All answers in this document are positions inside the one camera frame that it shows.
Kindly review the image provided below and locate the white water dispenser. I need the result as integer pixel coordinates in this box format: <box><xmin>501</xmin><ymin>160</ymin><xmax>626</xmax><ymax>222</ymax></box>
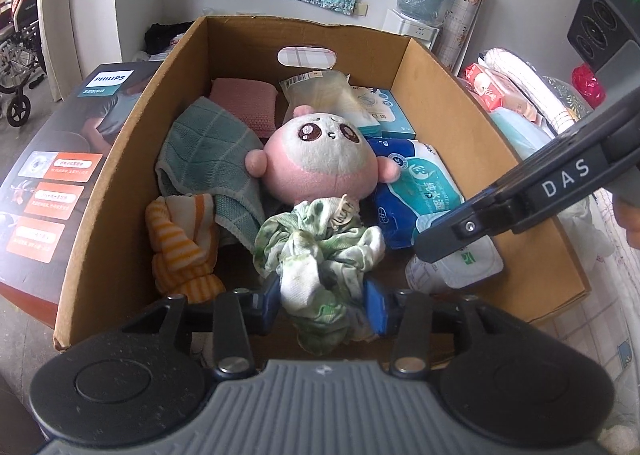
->
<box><xmin>383</xmin><ymin>8</ymin><xmax>442</xmax><ymax>52</ymax></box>

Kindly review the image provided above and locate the red white wipes pack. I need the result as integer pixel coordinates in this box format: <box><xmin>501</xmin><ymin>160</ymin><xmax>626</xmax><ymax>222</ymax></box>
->
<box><xmin>462</xmin><ymin>62</ymin><xmax>542</xmax><ymax>122</ymax></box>

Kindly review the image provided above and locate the red plastic bag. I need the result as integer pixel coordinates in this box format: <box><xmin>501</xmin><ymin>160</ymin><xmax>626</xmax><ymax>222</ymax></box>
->
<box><xmin>572</xmin><ymin>62</ymin><xmax>609</xmax><ymax>109</ymax></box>

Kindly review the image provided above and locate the green white floral cloth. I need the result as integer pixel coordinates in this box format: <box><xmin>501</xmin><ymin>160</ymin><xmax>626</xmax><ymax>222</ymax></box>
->
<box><xmin>252</xmin><ymin>197</ymin><xmax>387</xmax><ymax>355</ymax></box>

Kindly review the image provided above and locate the patterned sheet roll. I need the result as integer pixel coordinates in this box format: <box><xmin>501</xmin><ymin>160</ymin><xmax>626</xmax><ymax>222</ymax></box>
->
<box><xmin>439</xmin><ymin>0</ymin><xmax>490</xmax><ymax>77</ymax></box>

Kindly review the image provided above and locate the pink knitted pad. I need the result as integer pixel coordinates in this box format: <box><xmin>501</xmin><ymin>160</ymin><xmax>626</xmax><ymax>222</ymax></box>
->
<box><xmin>208</xmin><ymin>77</ymin><xmax>279</xmax><ymax>137</ymax></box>

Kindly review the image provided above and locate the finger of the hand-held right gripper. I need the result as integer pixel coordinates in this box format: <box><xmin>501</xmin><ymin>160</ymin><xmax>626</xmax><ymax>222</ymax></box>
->
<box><xmin>414</xmin><ymin>169</ymin><xmax>540</xmax><ymax>264</ymax></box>

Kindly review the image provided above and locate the person's right hand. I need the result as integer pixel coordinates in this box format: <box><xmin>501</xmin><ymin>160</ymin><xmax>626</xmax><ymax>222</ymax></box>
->
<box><xmin>615</xmin><ymin>192</ymin><xmax>640</xmax><ymax>251</ymax></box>

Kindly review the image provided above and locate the white rolled blanket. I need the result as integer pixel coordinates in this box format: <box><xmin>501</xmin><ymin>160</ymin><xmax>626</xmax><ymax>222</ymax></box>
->
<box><xmin>482</xmin><ymin>47</ymin><xmax>577</xmax><ymax>137</ymax></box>

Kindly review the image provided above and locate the dark printed appliance carton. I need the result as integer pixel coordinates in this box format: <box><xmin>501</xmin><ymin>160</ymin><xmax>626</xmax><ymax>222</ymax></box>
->
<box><xmin>0</xmin><ymin>60</ymin><xmax>167</xmax><ymax>329</ymax></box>

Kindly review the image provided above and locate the green floral pillow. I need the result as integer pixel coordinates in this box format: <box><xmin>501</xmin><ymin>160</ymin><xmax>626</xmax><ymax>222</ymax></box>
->
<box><xmin>542</xmin><ymin>77</ymin><xmax>597</xmax><ymax>127</ymax></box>

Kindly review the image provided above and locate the blue bandage box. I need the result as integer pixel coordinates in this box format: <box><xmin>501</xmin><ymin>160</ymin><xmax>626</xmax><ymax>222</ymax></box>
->
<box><xmin>349</xmin><ymin>84</ymin><xmax>417</xmax><ymax>139</ymax></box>

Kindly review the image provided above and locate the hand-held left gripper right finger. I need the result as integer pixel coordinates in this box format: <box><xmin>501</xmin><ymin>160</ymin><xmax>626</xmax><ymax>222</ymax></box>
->
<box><xmin>362</xmin><ymin>279</ymin><xmax>528</xmax><ymax>380</ymax></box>

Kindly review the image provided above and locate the brown cardboard box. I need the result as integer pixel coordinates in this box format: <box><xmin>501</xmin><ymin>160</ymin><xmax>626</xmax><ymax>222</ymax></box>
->
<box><xmin>54</xmin><ymin>15</ymin><xmax>592</xmax><ymax>352</ymax></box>

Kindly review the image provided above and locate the light blue pack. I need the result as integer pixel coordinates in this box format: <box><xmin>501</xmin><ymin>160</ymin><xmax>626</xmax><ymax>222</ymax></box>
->
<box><xmin>489</xmin><ymin>107</ymin><xmax>557</xmax><ymax>162</ymax></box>

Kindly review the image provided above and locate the orange striped cloth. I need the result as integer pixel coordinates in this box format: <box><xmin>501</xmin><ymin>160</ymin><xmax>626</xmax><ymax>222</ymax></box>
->
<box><xmin>144</xmin><ymin>192</ymin><xmax>227</xmax><ymax>297</ymax></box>

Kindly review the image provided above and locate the blue wipes pack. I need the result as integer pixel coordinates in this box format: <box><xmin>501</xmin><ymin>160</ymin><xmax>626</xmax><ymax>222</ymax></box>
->
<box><xmin>366</xmin><ymin>137</ymin><xmax>467</xmax><ymax>249</ymax></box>

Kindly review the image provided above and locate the pink plush doll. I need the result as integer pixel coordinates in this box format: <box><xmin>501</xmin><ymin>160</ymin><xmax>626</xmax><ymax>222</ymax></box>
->
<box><xmin>244</xmin><ymin>104</ymin><xmax>404</xmax><ymax>202</ymax></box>

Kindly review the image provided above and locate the folding wheelchair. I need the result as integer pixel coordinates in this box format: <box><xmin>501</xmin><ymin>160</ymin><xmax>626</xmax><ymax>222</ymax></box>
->
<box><xmin>0</xmin><ymin>0</ymin><xmax>49</xmax><ymax>129</ymax></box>

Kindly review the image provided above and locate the teal checked towel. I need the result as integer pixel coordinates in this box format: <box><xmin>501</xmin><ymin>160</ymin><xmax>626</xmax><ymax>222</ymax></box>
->
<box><xmin>154</xmin><ymin>96</ymin><xmax>267</xmax><ymax>252</ymax></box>

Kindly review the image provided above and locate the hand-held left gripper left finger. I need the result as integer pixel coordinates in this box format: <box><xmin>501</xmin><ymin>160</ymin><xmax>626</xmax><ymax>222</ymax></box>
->
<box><xmin>120</xmin><ymin>276</ymin><xmax>282</xmax><ymax>380</ymax></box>

